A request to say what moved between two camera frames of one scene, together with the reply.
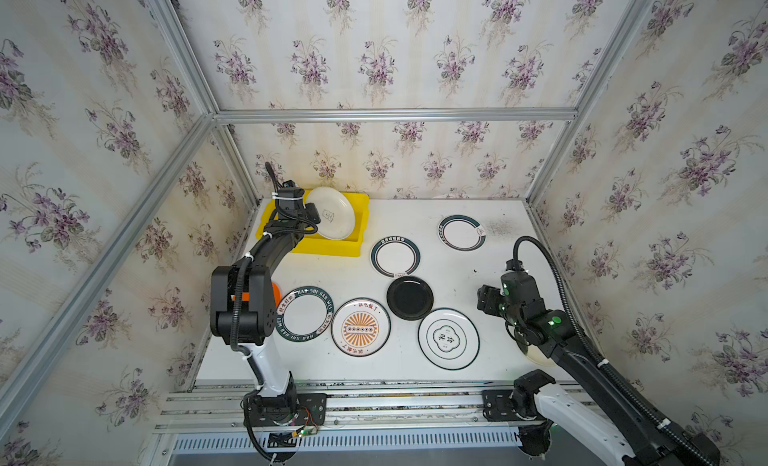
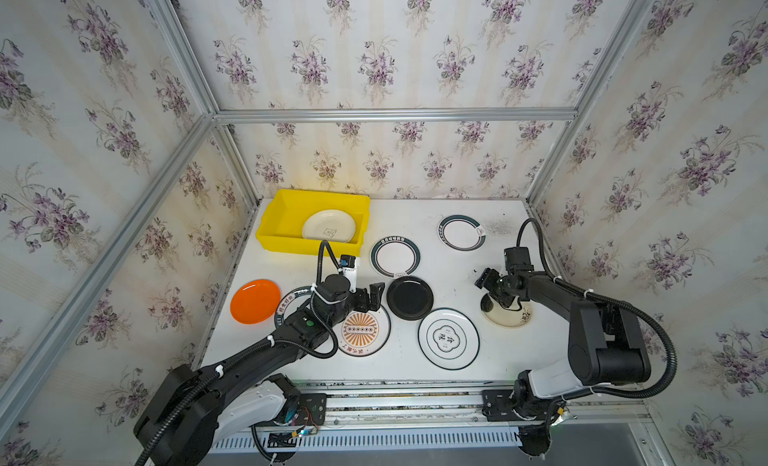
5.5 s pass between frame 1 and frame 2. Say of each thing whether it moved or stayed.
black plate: stayed
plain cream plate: moved
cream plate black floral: moved
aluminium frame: stayed
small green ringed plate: stayed
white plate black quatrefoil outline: stayed
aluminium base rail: stayed
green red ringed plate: stayed
